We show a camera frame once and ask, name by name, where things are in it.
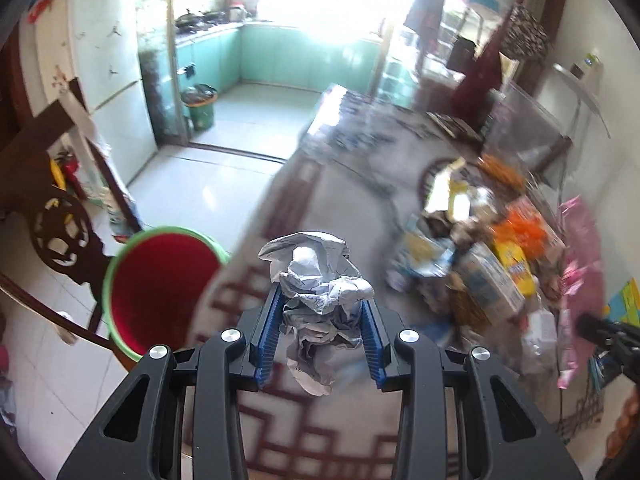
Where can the grey paper ball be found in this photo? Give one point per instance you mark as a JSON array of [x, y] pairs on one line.
[[323, 292]]

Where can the pink strawberry snack bag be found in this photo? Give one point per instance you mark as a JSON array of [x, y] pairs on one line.
[[582, 286]]

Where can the white carton box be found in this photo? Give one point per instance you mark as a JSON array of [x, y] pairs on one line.
[[488, 284]]

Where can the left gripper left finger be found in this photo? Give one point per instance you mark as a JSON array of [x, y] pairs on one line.
[[137, 434]]

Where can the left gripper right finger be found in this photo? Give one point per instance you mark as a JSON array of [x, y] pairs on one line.
[[501, 433]]

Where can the orange snack wrapper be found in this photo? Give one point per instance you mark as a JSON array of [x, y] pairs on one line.
[[525, 226]]

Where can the yellow white medicine box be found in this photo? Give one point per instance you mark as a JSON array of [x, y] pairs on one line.
[[514, 262]]

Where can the green kitchen trash bin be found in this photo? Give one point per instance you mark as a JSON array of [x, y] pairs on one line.
[[200, 101]]

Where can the dark carved wooden chair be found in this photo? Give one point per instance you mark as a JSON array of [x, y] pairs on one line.
[[59, 227]]

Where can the clear bag of orange snacks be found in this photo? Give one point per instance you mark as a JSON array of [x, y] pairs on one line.
[[522, 140]]

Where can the white refrigerator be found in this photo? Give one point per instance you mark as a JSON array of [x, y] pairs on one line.
[[96, 42]]

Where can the red bin with green rim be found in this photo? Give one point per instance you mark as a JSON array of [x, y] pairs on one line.
[[152, 286]]

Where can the teal kitchen cabinets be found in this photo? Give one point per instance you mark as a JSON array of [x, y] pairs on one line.
[[266, 53]]

